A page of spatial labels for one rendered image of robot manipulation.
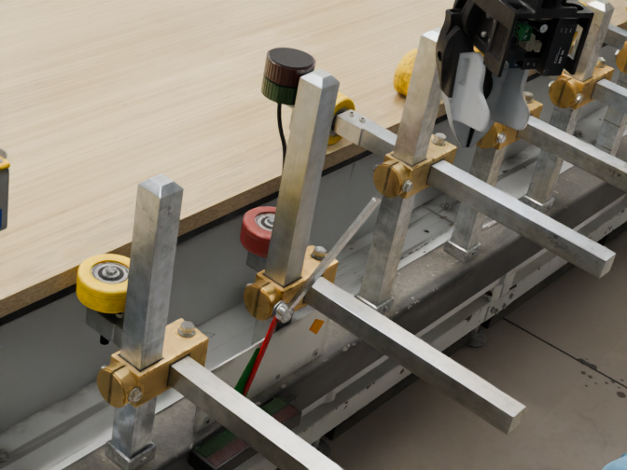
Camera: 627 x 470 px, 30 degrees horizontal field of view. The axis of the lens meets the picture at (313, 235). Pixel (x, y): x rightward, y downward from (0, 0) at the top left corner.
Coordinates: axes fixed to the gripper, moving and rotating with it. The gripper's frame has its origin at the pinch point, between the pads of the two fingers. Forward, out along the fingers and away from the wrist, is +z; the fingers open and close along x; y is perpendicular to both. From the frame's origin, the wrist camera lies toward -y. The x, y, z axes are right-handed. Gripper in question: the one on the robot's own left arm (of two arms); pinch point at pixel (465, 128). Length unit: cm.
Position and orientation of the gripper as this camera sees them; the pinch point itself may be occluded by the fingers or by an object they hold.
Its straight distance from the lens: 99.9
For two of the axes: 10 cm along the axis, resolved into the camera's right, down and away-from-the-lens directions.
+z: -1.7, 8.2, 5.4
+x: 9.1, -0.8, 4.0
